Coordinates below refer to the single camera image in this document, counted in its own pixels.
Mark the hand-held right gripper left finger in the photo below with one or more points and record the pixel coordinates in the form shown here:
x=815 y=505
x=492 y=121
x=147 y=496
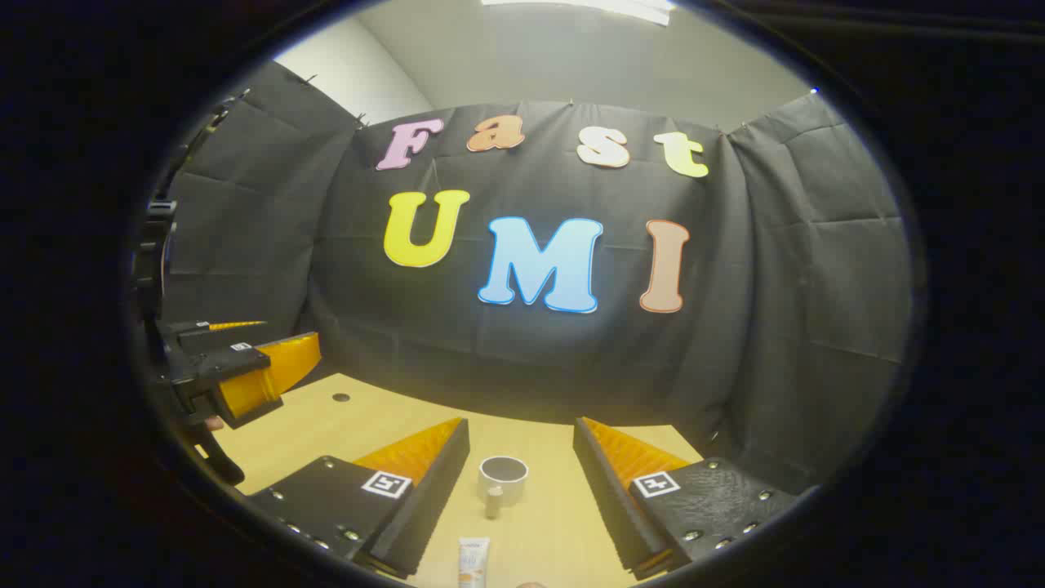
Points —
x=437 y=498

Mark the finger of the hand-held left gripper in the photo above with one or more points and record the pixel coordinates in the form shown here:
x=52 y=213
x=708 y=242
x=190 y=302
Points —
x=204 y=367
x=196 y=328

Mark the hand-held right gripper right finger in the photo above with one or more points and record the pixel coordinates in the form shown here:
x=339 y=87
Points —
x=608 y=506

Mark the white toothpaste tube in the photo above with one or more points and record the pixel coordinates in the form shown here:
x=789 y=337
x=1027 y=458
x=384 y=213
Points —
x=473 y=559

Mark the light wooden desktop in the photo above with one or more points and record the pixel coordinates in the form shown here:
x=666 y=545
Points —
x=326 y=433

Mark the black backdrop cloth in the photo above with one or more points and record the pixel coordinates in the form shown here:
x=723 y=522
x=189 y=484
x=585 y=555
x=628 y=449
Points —
x=490 y=359

